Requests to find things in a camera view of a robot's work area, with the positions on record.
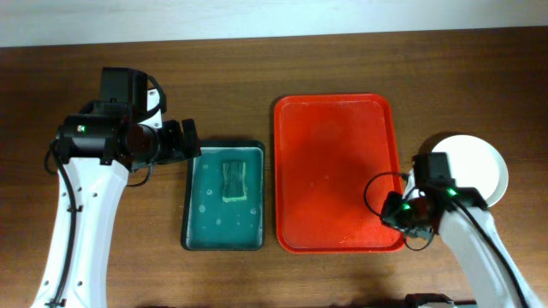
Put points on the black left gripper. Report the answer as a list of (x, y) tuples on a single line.
[(177, 149)]

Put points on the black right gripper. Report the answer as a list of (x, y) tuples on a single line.
[(390, 210)]

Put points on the yellow green sponge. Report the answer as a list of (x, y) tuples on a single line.
[(234, 181)]

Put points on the white plate with green stain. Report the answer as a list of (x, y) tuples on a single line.
[(476, 163)]

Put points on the red plastic tray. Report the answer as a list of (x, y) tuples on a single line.
[(335, 160)]

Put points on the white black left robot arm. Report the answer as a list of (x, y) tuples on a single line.
[(95, 152)]

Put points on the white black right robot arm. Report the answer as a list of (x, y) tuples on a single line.
[(462, 220)]

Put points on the dark green water tray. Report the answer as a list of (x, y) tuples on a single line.
[(209, 223)]

